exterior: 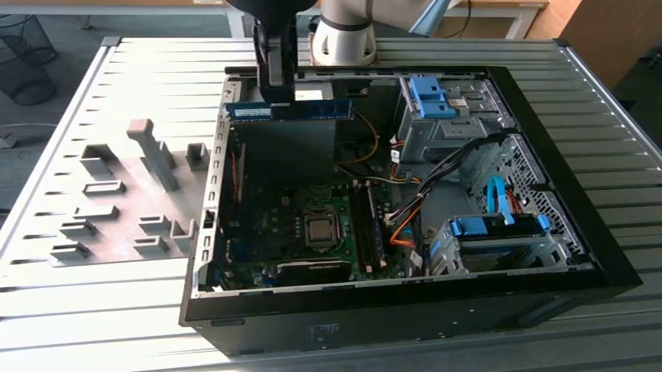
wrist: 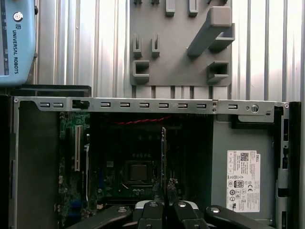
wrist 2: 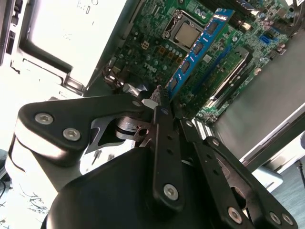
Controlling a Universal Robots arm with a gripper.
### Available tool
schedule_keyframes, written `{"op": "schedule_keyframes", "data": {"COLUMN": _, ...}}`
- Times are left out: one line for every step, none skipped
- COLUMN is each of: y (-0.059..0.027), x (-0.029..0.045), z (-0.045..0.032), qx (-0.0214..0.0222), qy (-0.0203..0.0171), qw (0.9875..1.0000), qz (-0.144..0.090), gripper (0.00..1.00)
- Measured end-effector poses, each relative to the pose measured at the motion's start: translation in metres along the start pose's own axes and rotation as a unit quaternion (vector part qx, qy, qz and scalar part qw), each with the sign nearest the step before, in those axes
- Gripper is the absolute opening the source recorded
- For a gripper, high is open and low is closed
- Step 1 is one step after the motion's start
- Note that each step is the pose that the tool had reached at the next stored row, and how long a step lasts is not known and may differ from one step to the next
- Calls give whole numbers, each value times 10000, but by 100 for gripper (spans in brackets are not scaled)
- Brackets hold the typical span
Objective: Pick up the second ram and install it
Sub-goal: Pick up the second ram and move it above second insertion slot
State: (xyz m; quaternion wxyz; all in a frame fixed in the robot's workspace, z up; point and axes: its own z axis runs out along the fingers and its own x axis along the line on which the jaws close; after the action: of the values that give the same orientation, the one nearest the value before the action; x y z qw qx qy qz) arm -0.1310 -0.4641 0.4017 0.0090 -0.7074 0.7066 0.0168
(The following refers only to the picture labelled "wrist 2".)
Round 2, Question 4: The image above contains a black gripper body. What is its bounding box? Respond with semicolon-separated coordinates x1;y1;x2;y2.
40;146;224;229

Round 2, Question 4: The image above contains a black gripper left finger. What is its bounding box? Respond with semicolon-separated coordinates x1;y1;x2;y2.
9;84;186;214

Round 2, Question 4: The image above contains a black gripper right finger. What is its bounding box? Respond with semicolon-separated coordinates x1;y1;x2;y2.
175;106;298;229

